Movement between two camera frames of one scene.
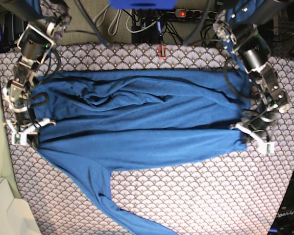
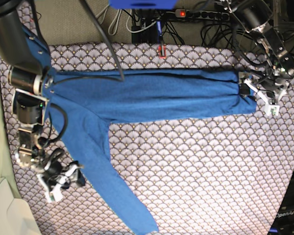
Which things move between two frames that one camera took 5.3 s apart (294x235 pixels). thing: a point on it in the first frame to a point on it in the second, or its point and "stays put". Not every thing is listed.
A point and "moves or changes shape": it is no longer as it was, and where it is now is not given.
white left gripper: [20, 138] to [53, 192]
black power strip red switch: [195, 13] stays put
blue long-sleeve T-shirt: [91, 122] moves or changes shape
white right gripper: [265, 148] to [272, 108]
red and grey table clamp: [162, 51] stays put
